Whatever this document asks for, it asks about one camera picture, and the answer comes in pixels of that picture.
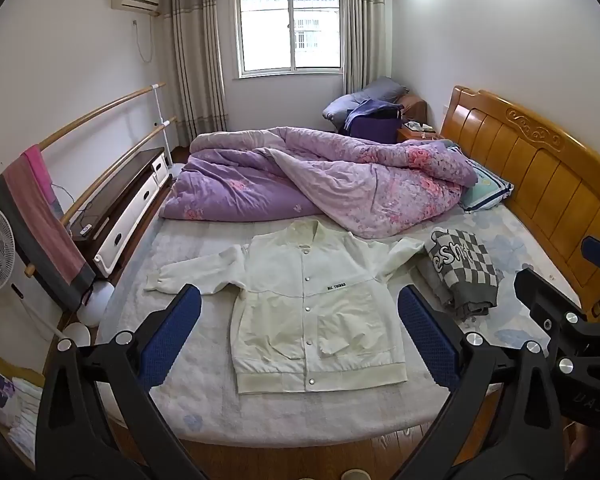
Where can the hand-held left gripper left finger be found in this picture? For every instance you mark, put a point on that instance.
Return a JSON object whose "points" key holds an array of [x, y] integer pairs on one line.
{"points": [[177, 325]]}

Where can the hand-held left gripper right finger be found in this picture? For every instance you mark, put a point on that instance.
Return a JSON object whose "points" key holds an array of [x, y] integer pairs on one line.
{"points": [[425, 332]]}

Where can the white snap-button jacket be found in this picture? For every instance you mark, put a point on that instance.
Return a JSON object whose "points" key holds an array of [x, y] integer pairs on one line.
{"points": [[290, 320]]}

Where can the grey checkered sweater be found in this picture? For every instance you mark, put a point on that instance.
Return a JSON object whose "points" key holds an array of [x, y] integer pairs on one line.
{"points": [[462, 265]]}

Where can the white round fan base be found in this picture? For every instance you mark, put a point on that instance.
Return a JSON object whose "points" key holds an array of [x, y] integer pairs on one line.
{"points": [[96, 302]]}

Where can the white round disc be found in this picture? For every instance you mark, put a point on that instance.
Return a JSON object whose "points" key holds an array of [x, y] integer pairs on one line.
{"points": [[75, 335]]}

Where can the wooden bed headboard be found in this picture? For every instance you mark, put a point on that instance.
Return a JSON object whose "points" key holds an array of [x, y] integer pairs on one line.
{"points": [[540, 170]]}

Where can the white remote control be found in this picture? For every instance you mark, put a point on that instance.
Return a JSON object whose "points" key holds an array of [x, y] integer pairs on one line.
{"points": [[86, 231]]}

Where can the teal striped pillow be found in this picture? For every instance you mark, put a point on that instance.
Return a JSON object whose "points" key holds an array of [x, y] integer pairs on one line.
{"points": [[485, 187]]}

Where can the white tube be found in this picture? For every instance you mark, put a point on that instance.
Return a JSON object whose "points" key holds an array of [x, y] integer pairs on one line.
{"points": [[40, 317]]}

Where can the dark and white cabinet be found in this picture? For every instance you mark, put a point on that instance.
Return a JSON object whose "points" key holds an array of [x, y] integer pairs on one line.
{"points": [[115, 195]]}

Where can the grey pink striped towel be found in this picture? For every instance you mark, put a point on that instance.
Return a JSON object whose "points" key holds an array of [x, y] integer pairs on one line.
{"points": [[45, 240]]}

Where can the purple floral quilt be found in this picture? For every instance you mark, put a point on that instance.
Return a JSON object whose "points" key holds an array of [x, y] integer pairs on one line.
{"points": [[330, 180]]}

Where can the folded floral cloth stack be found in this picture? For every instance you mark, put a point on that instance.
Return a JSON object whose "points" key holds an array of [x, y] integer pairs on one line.
{"points": [[5, 395]]}

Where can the wooden nightstand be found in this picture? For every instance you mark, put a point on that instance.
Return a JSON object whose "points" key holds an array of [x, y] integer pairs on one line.
{"points": [[410, 136]]}

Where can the bright pink towel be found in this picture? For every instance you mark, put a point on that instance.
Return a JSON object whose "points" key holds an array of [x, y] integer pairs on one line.
{"points": [[42, 175]]}

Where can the purple storage bag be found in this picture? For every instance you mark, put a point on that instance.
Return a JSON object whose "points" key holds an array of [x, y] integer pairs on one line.
{"points": [[375, 130]]}

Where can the brown armchair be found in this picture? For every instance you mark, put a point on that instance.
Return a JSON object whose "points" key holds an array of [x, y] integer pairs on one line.
{"points": [[416, 105]]}

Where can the dark blue cloth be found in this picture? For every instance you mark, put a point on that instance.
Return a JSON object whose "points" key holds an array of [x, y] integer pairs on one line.
{"points": [[367, 109]]}

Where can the pale blue pillow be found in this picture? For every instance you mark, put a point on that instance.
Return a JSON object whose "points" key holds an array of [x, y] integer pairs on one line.
{"points": [[340, 107]]}

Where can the grey pillow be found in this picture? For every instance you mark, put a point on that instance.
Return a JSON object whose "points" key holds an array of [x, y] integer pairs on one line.
{"points": [[382, 90]]}

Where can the beige striped curtain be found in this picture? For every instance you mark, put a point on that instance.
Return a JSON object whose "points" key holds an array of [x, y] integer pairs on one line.
{"points": [[195, 60], [362, 25]]}

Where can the white framed window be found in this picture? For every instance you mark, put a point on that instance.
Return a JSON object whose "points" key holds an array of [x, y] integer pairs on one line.
{"points": [[265, 30]]}

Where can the wooden barre rail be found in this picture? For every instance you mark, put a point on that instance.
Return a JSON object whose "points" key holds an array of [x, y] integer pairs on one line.
{"points": [[105, 105], [130, 152]]}

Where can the white barre post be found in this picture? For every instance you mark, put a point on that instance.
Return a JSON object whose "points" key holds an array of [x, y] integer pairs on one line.
{"points": [[158, 110]]}

